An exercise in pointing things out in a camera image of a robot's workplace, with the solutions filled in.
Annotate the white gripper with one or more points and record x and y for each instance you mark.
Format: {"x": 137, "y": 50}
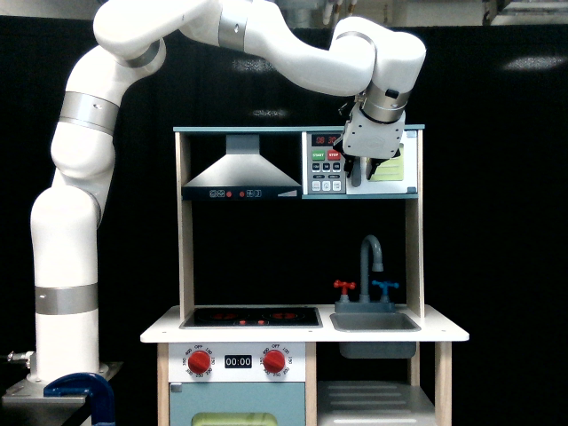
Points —
{"x": 364, "y": 137}

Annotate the white toy microwave door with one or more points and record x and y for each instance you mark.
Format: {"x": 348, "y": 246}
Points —
{"x": 396, "y": 176}

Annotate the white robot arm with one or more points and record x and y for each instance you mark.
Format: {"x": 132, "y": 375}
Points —
{"x": 376, "y": 65}

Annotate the right red oven knob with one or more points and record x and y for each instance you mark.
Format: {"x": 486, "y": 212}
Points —
{"x": 274, "y": 362}

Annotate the red oven knob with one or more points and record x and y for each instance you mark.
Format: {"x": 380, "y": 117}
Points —
{"x": 199, "y": 362}
{"x": 274, "y": 362}

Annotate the black oven timer display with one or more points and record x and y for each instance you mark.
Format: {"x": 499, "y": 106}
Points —
{"x": 238, "y": 361}

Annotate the left red oven knob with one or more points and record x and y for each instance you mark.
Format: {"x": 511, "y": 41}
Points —
{"x": 199, "y": 362}

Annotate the teal toy oven door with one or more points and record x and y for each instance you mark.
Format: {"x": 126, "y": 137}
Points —
{"x": 284, "y": 401}

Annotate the grey microwave control panel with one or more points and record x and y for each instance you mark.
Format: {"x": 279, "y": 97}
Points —
{"x": 323, "y": 172}

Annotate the grey toy range hood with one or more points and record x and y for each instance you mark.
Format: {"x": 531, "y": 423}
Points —
{"x": 242, "y": 174}

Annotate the grey toy faucet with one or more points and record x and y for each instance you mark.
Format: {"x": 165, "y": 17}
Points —
{"x": 371, "y": 260}

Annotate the grey toy sink basin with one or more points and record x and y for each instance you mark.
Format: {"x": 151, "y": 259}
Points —
{"x": 380, "y": 322}

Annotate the black toy stovetop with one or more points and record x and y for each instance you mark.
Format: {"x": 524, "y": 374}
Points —
{"x": 279, "y": 316}

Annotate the white lower shelf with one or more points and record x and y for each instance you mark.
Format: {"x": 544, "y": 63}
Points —
{"x": 373, "y": 403}

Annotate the blue clamp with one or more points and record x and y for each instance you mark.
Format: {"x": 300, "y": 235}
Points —
{"x": 94, "y": 387}

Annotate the red tap handle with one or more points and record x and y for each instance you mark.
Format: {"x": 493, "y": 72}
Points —
{"x": 345, "y": 287}

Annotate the blue tap handle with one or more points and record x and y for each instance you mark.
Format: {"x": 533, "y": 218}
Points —
{"x": 385, "y": 287}

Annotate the wooden toy kitchen frame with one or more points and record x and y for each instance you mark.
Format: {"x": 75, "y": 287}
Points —
{"x": 289, "y": 253}

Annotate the grey metal base plate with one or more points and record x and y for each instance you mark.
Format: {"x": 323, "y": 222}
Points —
{"x": 25, "y": 404}

